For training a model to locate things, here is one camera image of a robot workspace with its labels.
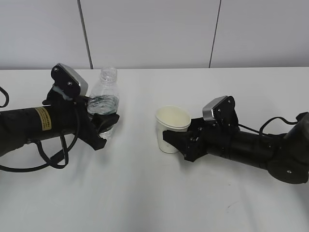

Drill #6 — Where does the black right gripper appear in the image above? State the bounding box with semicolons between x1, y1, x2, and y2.
163;117;232;161

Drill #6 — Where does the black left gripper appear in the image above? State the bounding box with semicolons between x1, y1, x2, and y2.
42;88;120;150

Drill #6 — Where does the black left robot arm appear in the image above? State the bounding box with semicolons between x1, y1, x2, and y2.
0;91;119;156

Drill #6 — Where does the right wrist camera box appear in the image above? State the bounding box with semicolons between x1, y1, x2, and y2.
202;96;239;130

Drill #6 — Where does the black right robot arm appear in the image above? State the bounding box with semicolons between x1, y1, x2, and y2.
162;112;309;184

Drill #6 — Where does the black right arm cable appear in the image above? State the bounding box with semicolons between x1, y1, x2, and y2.
238;117;300;137

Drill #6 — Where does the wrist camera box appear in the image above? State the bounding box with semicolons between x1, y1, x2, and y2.
51;63;88;101
202;96;239;130

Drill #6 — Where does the white paper cup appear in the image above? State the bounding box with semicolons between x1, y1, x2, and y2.
155;105;191;154

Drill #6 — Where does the clear green-label water bottle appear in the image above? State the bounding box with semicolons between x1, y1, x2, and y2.
86;66;121;141

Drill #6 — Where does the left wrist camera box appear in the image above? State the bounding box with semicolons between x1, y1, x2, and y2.
51;63;88;101

